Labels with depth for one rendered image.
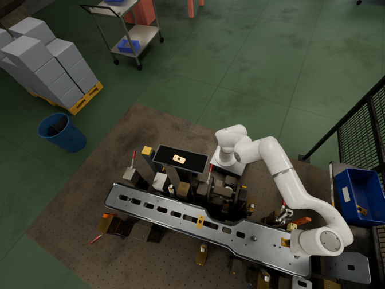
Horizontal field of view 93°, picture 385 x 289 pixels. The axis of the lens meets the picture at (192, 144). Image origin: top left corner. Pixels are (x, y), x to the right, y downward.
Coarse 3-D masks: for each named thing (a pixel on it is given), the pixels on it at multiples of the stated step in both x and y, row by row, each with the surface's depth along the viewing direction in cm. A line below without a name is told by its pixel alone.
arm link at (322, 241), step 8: (304, 232) 70; (312, 232) 63; (320, 232) 60; (328, 232) 60; (336, 232) 60; (304, 240) 67; (312, 240) 62; (320, 240) 59; (328, 240) 59; (336, 240) 59; (304, 248) 68; (312, 248) 63; (320, 248) 59; (328, 248) 58; (336, 248) 58
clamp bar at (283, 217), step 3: (288, 207) 101; (285, 210) 100; (288, 210) 99; (291, 210) 99; (282, 213) 103; (285, 213) 100; (288, 213) 99; (291, 213) 98; (279, 216) 108; (282, 216) 103; (285, 216) 105; (288, 216) 98; (279, 219) 108; (282, 219) 109; (285, 219) 105; (288, 219) 98; (291, 219) 97; (282, 222) 110
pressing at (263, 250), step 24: (120, 192) 134; (144, 192) 133; (144, 216) 124; (168, 216) 123; (192, 216) 122; (216, 240) 114; (240, 240) 113; (264, 240) 112; (264, 264) 106; (288, 264) 105
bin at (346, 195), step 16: (336, 176) 123; (352, 176) 121; (368, 176) 116; (352, 192) 106; (368, 192) 114; (352, 208) 105; (368, 208) 113; (384, 208) 102; (368, 224) 106; (384, 224) 100
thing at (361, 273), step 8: (328, 256) 101; (336, 256) 94; (344, 256) 89; (352, 256) 84; (360, 256) 80; (328, 264) 99; (336, 264) 93; (344, 264) 88; (352, 264) 83; (360, 264) 79; (328, 272) 98; (336, 272) 92; (344, 272) 87; (352, 272) 82; (360, 272) 78; (368, 272) 74; (352, 280) 81; (360, 280) 77; (368, 280) 73
